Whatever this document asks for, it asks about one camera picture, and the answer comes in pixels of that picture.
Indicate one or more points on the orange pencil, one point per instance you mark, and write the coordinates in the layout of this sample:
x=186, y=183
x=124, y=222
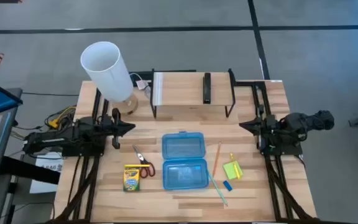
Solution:
x=217, y=158

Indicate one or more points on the white power adapter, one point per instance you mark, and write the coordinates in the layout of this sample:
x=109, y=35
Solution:
x=142, y=84

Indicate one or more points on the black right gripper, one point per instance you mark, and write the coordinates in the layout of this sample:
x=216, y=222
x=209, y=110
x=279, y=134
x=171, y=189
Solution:
x=266, y=127

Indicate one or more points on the blue translucent pencil case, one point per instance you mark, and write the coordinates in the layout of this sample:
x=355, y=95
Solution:
x=183, y=146

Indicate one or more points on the black aluminium frame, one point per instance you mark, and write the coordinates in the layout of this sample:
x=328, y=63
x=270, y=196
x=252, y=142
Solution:
x=87, y=186
x=278, y=186

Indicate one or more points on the black left aluminium frame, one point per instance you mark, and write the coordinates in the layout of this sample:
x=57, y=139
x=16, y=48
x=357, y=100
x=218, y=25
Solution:
x=87, y=186

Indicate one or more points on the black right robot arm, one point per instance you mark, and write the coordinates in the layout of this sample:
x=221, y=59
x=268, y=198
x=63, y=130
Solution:
x=306, y=123

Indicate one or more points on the white shade wooden base lamp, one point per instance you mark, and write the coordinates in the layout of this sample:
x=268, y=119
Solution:
x=107, y=71

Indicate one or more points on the green pencil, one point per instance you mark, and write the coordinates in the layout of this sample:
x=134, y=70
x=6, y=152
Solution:
x=217, y=188

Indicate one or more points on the black right aluminium frame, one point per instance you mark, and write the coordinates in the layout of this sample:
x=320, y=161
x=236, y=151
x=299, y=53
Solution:
x=278, y=186

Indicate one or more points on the blue eraser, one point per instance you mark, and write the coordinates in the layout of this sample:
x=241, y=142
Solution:
x=227, y=185

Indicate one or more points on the yellow green crayon box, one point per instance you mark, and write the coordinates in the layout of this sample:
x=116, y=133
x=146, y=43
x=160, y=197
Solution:
x=131, y=179

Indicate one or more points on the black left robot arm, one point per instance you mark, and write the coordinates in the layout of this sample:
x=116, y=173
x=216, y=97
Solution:
x=57, y=140

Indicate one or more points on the black stapler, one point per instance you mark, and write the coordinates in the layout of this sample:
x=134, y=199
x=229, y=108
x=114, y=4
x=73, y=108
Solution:
x=207, y=88

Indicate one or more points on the yellow highlighter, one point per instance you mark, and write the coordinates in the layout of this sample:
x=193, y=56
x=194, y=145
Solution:
x=236, y=168

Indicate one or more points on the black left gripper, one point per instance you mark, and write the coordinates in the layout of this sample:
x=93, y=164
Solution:
x=116, y=127

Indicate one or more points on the white printed paper sheet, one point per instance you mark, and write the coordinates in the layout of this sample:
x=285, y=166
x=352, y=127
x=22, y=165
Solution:
x=42, y=186

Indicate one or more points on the green sticky note pad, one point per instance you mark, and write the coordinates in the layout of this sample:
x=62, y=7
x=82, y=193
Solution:
x=228, y=170

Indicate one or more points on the black monitor stand foot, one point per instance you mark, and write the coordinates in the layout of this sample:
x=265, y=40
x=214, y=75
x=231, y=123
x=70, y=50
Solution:
x=30, y=171

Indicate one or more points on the wooden shelf riser black frame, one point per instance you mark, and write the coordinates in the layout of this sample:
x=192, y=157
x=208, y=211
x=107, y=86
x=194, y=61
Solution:
x=182, y=88

